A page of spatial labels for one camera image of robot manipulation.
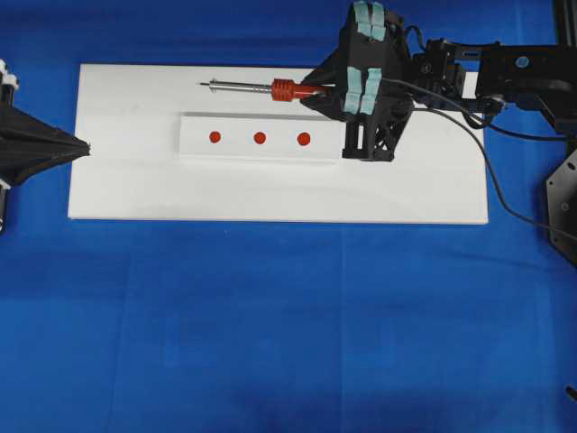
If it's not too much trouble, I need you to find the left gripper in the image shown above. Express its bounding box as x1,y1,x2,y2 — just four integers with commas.
0,58,94,235

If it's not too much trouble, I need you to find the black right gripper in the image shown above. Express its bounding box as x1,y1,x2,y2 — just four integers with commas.
300,1,465,162

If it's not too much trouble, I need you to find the red handled soldering iron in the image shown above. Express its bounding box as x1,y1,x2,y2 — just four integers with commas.
200,78,333,102

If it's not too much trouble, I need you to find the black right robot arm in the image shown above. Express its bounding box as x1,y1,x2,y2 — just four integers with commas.
301,1,576,161

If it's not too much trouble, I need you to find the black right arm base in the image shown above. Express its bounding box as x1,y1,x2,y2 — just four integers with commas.
545,150,576,266

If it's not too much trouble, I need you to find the white raised strip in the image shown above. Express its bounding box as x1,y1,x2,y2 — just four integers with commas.
176,112,344,164

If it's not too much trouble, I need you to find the white foam board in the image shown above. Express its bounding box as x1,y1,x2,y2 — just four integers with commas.
69,64,489,225

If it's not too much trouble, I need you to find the blue table cloth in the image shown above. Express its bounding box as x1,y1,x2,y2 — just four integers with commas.
1,1,576,432

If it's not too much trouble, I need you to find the black object bottom right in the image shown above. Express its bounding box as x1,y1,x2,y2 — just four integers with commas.
565,386,577,401

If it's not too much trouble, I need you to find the black soldering iron cable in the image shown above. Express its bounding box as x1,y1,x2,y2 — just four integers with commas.
380,77,577,238

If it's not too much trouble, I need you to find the black aluminium frame post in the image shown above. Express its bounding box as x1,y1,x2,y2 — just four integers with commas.
553,0,577,48

